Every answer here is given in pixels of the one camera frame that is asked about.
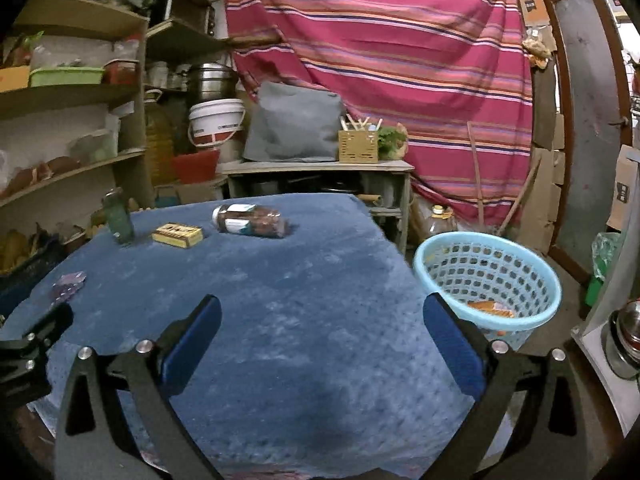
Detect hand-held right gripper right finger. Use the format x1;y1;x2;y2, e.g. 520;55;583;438
422;292;591;480

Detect purple plastic packet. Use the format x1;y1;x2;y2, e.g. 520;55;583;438
52;271;87;303

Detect small yellow box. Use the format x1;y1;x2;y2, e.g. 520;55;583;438
151;222;204;249

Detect blue plastic crate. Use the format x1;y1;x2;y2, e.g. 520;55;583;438
0;240;68;311

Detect grey cushion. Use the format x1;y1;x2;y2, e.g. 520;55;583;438
243;81;345;163

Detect wooden stick holder box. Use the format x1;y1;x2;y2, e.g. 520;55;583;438
338;115;383;164

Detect stack of cardboard sheets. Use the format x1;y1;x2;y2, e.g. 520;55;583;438
520;110;567;256

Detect red plastic basin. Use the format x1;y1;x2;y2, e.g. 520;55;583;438
170;150;221;184

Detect brown framed door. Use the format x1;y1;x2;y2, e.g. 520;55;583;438
542;0;633;281

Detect red plastic container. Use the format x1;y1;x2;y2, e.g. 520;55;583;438
105;59;140;86

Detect clear plastic container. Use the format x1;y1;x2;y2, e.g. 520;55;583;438
70;130;118;163

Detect green plastic tray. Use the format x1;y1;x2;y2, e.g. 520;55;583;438
29;66;105;87

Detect metal pot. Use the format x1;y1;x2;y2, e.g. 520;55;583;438
187;62;236;103

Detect clear plastic jar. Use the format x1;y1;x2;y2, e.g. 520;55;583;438
211;203;292;238

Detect wooden side table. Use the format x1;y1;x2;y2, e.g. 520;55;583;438
220;160;416;256

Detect wooden shelf unit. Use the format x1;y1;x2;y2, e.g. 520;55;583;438
0;0;153;261

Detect white plastic bucket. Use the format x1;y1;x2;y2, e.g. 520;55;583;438
187;99;247;151

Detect large yellow oil jug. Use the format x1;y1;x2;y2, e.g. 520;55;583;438
144;89;178;187

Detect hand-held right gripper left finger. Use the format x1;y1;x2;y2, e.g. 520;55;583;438
54;294;223;480

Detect shiny metal kettle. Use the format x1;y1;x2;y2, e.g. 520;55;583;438
605;299;640;378

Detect green leafy decoration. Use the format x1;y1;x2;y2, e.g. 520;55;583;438
377;124;410;162

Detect light blue plastic basket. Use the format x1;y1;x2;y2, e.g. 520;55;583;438
413;232;562;351

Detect yellow capped oil bottle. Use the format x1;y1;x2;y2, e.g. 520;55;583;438
424;205;458;238

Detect green plastic bag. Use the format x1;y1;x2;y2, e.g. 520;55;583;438
585;232;621;306

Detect long orange wrapper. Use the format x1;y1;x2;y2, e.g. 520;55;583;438
467;300;516;320

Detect yellow cardboard box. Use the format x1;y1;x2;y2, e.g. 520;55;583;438
0;65;31;93

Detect pink striped cloth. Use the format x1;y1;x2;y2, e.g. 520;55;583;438
222;0;536;233

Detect green glass bottle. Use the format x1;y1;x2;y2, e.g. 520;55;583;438
101;187;135;246

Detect blue fleece blanket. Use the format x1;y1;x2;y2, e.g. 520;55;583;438
0;192;481;480

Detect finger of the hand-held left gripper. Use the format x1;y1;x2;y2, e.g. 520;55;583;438
0;302;75;361

